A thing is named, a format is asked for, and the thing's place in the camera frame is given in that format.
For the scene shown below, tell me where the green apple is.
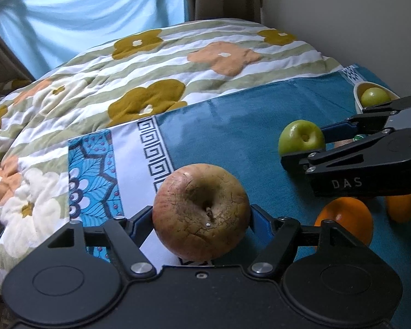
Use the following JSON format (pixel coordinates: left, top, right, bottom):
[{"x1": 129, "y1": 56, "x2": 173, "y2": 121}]
[
  {"x1": 360, "y1": 87, "x2": 392, "y2": 107},
  {"x1": 278, "y1": 120, "x2": 326, "y2": 158}
]

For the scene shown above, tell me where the teal patterned cloth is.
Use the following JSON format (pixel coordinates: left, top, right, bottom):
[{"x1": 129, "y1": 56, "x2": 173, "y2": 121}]
[{"x1": 68, "y1": 63, "x2": 411, "y2": 268}]

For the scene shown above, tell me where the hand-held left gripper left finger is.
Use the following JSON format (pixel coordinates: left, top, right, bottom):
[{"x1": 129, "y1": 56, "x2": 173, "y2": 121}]
[{"x1": 38, "y1": 206, "x2": 157, "y2": 280}]

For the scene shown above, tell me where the orange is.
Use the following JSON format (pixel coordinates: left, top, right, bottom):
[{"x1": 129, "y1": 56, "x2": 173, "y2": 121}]
[
  {"x1": 385, "y1": 194, "x2": 411, "y2": 223},
  {"x1": 314, "y1": 197, "x2": 375, "y2": 248}
]

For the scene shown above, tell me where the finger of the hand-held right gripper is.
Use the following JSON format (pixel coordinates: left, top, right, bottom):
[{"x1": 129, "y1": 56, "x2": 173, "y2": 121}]
[
  {"x1": 320, "y1": 95, "x2": 411, "y2": 143},
  {"x1": 281, "y1": 129, "x2": 396, "y2": 176}
]

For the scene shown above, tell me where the light blue curtain cloth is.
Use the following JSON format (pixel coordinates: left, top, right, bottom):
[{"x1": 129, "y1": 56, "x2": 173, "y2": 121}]
[{"x1": 0, "y1": 0, "x2": 187, "y2": 79}]

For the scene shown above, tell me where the large reddish brown apple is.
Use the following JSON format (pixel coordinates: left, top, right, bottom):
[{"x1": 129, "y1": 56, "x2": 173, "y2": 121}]
[{"x1": 152, "y1": 163, "x2": 251, "y2": 262}]

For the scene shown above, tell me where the white bowl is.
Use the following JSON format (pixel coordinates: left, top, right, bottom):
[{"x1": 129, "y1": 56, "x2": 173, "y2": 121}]
[{"x1": 353, "y1": 81, "x2": 401, "y2": 114}]

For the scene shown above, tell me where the floral striped quilt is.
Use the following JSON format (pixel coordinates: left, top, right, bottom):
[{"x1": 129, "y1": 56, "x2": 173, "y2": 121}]
[{"x1": 0, "y1": 17, "x2": 345, "y2": 293}]

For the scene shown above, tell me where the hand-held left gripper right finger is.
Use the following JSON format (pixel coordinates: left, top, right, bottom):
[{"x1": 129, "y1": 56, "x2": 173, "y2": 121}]
[{"x1": 247, "y1": 204, "x2": 365, "y2": 279}]

